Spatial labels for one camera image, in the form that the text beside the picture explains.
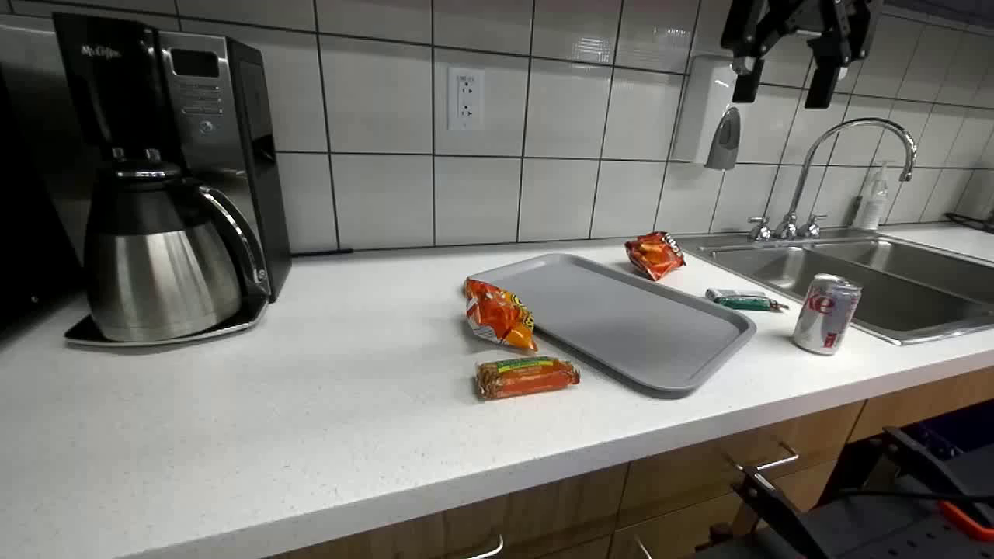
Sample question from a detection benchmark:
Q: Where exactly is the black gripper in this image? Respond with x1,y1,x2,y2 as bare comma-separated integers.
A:
721,0,880,111

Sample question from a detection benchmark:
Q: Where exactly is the green candy bar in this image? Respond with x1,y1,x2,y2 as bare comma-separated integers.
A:
704,285,793,316

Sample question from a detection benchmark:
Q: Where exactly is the orange candy bar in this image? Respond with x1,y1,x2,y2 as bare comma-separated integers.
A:
473,355,585,403

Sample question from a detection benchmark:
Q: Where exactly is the gray plastic tray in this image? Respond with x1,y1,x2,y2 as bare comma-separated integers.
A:
468,253,757,401

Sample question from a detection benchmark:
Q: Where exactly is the chrome sink faucet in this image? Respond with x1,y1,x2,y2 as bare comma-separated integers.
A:
746,114,922,243

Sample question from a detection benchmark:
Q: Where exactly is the clear dish soap bottle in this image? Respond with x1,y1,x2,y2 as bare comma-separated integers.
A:
849,164,896,233

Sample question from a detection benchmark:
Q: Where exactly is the flat orange chip bag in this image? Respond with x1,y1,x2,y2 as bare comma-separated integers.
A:
620,227,690,284

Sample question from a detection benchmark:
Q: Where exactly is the silver red soda can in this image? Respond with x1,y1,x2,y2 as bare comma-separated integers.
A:
793,272,864,360

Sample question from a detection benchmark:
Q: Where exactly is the stainless steel sink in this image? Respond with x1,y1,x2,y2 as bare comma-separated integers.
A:
688,230,994,349

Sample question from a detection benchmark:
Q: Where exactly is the crumpled orange snack bag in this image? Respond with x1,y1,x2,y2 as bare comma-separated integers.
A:
460,273,544,358

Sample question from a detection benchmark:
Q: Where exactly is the wooden base cabinet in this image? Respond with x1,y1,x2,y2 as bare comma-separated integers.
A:
277,366,994,559

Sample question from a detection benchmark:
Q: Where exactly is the black cart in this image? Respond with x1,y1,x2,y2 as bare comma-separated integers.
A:
703,422,994,559

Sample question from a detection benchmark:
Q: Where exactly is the black coffee maker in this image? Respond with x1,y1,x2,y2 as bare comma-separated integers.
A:
49,11,296,351

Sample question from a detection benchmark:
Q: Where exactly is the stainless steel carafe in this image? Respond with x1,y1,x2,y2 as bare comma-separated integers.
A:
80,164,272,345

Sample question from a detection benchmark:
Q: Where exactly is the large black appliance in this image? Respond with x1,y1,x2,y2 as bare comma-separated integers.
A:
0,71,89,340

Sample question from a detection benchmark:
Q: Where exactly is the white wall soap dispenser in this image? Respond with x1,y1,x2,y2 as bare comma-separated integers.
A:
667,55,746,171

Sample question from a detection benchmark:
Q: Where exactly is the white wall outlet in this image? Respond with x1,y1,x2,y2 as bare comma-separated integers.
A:
448,66,489,138

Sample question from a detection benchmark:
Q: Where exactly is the red handle on cart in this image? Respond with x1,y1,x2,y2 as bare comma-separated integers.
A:
934,500,994,544

